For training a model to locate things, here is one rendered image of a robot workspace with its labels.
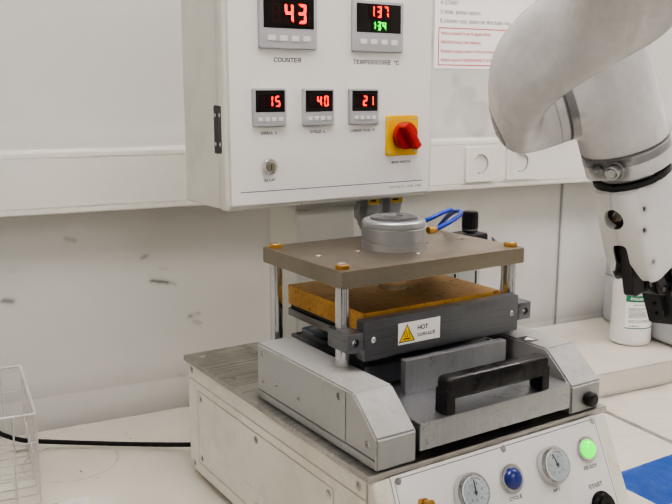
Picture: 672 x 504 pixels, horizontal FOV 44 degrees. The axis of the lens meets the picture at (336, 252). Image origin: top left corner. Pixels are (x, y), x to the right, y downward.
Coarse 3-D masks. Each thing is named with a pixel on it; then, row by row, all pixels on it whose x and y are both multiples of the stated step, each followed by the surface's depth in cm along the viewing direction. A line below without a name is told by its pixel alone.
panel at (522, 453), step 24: (552, 432) 94; (576, 432) 96; (480, 456) 88; (504, 456) 90; (528, 456) 91; (576, 456) 95; (600, 456) 97; (408, 480) 83; (432, 480) 84; (504, 480) 88; (528, 480) 90; (576, 480) 94; (600, 480) 96
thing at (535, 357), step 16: (480, 368) 88; (496, 368) 89; (512, 368) 90; (528, 368) 91; (544, 368) 92; (448, 384) 85; (464, 384) 86; (480, 384) 87; (496, 384) 89; (544, 384) 93; (448, 400) 85
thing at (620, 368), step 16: (592, 320) 187; (560, 336) 175; (576, 336) 175; (592, 336) 175; (608, 336) 175; (592, 352) 164; (608, 352) 164; (624, 352) 164; (640, 352) 164; (656, 352) 164; (592, 368) 154; (608, 368) 154; (624, 368) 154; (640, 368) 155; (656, 368) 157; (608, 384) 152; (624, 384) 154; (640, 384) 156; (656, 384) 158
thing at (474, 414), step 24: (408, 360) 91; (432, 360) 93; (456, 360) 95; (480, 360) 97; (408, 384) 91; (432, 384) 93; (528, 384) 95; (552, 384) 95; (408, 408) 88; (432, 408) 88; (456, 408) 88; (480, 408) 88; (504, 408) 90; (528, 408) 92; (552, 408) 94; (432, 432) 85; (456, 432) 87; (480, 432) 88
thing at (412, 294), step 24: (288, 288) 105; (312, 288) 103; (360, 288) 103; (384, 288) 102; (408, 288) 103; (432, 288) 103; (456, 288) 103; (480, 288) 103; (288, 312) 106; (312, 312) 101; (360, 312) 92; (384, 312) 93
